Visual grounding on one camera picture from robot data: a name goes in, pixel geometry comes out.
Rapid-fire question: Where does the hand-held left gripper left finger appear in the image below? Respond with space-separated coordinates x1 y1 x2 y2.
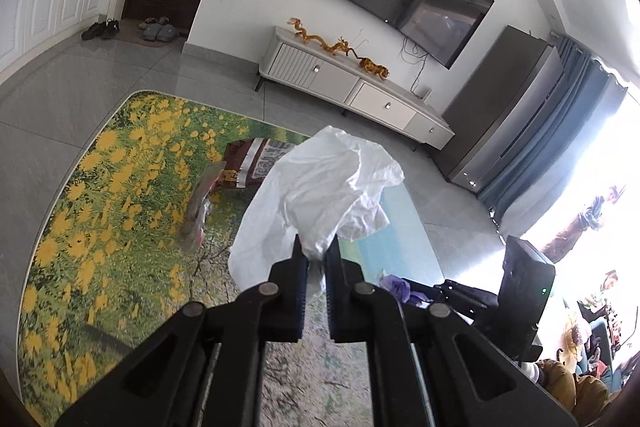
55 234 308 427

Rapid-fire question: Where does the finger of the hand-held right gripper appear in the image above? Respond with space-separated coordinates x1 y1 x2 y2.
425 296 500 324
432 279 502 304

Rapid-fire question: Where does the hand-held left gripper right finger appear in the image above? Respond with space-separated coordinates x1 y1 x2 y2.
324 234 581 427

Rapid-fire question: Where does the purple wrapper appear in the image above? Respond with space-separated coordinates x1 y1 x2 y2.
377 274 431 308

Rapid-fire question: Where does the white plastic bag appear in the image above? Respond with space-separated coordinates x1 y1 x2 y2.
227 125 405 303

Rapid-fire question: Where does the printed cloth with figures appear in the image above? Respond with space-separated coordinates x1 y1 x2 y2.
540 184 640 396

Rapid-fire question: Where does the mustard yellow cloth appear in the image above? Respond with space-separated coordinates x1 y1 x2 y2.
537 357 612 427

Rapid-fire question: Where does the clear wrapper with red print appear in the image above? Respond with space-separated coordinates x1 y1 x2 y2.
180 161 228 254

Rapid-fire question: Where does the brown packet with white label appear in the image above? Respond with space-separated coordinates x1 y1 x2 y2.
220 138 297 190

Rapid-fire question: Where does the blue curtain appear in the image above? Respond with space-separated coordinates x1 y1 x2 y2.
477 34 629 226

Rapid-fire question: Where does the grey refrigerator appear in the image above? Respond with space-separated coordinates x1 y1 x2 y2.
442 25 561 190

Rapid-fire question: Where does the grey and white television cabinet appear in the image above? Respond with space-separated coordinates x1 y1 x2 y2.
254 25 456 152

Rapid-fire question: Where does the golden tiger figurine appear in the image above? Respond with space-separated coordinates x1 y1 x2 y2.
359 58 390 80

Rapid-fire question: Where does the golden dragon figurine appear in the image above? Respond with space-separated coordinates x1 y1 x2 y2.
287 17 329 50
325 38 364 60

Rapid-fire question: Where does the brown doormat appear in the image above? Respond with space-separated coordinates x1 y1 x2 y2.
117 18 184 49

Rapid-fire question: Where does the black television cable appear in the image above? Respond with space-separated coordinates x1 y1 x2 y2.
400 38 434 90

